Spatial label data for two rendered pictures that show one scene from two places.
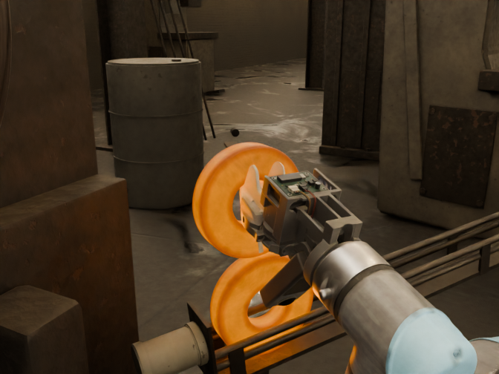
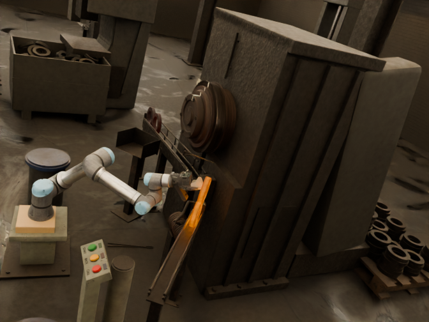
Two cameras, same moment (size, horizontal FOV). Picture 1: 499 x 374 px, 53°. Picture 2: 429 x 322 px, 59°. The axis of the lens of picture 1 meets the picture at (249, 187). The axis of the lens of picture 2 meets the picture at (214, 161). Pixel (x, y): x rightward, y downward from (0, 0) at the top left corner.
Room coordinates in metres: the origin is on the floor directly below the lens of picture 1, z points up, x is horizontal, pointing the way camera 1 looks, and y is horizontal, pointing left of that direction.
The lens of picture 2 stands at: (1.66, -1.57, 1.91)
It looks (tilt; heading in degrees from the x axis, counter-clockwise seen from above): 25 degrees down; 122
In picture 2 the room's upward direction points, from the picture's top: 16 degrees clockwise
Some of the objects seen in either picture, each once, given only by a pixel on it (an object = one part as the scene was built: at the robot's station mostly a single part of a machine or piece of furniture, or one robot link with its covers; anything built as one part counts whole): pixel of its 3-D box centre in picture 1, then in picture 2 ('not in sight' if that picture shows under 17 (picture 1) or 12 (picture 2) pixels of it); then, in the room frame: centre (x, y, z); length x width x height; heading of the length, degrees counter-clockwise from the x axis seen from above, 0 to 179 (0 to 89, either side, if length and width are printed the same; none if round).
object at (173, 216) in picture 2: not in sight; (174, 252); (0.51, 0.07, 0.27); 0.22 x 0.13 x 0.53; 153
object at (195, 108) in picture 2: not in sight; (191, 115); (0.23, 0.26, 1.11); 0.28 x 0.06 x 0.28; 153
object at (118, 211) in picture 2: not in sight; (132, 175); (-0.29, 0.36, 0.36); 0.26 x 0.20 x 0.72; 8
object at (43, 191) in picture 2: not in sight; (43, 191); (-0.18, -0.47, 0.52); 0.13 x 0.12 x 0.14; 110
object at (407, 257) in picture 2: not in sight; (375, 229); (1.35, 2.00, 0.22); 1.20 x 0.81 x 0.44; 151
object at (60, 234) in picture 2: not in sight; (40, 222); (-0.19, -0.47, 0.28); 0.32 x 0.32 x 0.04; 58
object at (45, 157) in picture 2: not in sight; (46, 180); (-0.71, -0.13, 0.22); 0.32 x 0.32 x 0.43
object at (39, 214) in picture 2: not in sight; (41, 207); (-0.19, -0.48, 0.40); 0.15 x 0.15 x 0.10
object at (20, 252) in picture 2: not in sight; (39, 241); (-0.19, -0.47, 0.13); 0.40 x 0.40 x 0.26; 58
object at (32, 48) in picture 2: not in sight; (58, 78); (-2.48, 1.00, 0.39); 1.03 x 0.83 x 0.79; 67
